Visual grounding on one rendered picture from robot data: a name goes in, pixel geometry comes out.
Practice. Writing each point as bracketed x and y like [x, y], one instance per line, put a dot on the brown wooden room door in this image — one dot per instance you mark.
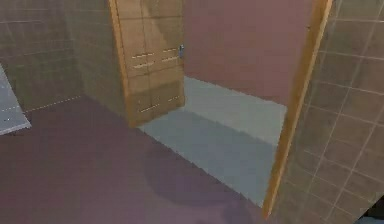
[151, 63]

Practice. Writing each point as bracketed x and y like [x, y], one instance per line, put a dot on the grey flat slab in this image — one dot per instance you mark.
[8, 110]

